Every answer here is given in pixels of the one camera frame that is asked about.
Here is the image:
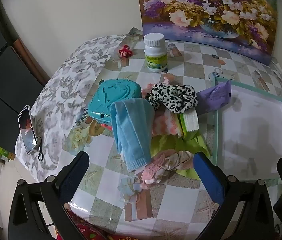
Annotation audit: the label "leopard print scrunchie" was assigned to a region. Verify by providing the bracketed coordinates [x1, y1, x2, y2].
[145, 83, 198, 114]

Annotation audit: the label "red ribbon flower clip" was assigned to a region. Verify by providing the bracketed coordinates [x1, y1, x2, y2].
[118, 44, 133, 59]

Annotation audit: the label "black refrigerator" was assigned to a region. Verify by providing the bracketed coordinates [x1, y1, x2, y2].
[0, 2, 44, 152]

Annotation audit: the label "teal plastic case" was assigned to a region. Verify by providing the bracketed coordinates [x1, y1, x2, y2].
[87, 79, 142, 125]

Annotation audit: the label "pink white knitted cloth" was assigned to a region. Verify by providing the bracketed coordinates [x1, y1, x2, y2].
[142, 83, 183, 137]

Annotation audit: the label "white tray teal rim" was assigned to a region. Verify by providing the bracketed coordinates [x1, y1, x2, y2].
[212, 80, 282, 184]

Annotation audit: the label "pink floral scrunchie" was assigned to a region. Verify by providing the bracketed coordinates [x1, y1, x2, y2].
[141, 149, 194, 188]

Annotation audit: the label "purple tissue packet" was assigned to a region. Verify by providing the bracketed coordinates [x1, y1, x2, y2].
[195, 81, 231, 115]

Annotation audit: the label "floral oil painting canvas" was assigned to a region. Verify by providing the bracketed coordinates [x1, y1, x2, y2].
[139, 0, 277, 65]

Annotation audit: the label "green tissue pack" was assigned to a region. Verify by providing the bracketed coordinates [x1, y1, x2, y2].
[180, 108, 199, 140]

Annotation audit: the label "patterned checkered tablecloth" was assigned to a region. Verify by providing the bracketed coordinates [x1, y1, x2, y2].
[63, 28, 282, 240]

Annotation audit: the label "lime green cloth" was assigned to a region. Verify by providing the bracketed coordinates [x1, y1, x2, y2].
[150, 134, 210, 180]

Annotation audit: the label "light blue face mask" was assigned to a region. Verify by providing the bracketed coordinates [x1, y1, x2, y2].
[110, 98, 155, 172]

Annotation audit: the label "white green pill bottle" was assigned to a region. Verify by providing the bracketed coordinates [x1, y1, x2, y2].
[144, 33, 168, 73]

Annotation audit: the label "smartphone on stand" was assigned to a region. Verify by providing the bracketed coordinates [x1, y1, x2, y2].
[18, 105, 44, 161]

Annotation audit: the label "grey floral blanket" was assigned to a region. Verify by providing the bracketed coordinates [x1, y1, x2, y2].
[15, 35, 124, 181]

